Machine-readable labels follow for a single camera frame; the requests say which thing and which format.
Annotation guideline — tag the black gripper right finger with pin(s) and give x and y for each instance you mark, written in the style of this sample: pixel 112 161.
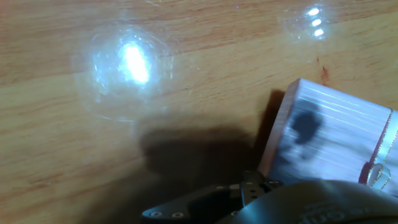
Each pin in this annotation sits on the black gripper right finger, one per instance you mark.
pixel 252 186

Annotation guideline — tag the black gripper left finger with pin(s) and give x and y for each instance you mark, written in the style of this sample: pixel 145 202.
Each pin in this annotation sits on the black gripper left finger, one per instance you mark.
pixel 192 208

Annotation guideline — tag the pink ribboned casing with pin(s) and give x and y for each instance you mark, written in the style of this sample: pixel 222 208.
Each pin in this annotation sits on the pink ribboned casing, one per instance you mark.
pixel 329 140

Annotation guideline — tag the glossy wooden board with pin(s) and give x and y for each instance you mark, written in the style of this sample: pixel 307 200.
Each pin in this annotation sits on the glossy wooden board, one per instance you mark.
pixel 93 140

